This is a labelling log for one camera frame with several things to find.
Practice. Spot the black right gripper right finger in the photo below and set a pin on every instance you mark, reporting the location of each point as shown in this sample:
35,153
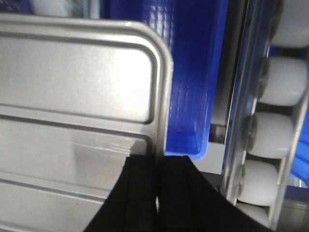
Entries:
189,203

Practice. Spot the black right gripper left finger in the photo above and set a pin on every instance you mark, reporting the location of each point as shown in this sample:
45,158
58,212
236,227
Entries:
131,205

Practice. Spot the silver ribbed metal tray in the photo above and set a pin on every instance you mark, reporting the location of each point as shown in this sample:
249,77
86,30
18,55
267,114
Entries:
77,97

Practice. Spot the white roller track centre right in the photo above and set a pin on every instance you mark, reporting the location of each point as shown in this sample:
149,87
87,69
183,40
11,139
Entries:
269,103

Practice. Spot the blue bin below right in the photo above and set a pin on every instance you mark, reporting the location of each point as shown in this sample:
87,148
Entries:
193,31

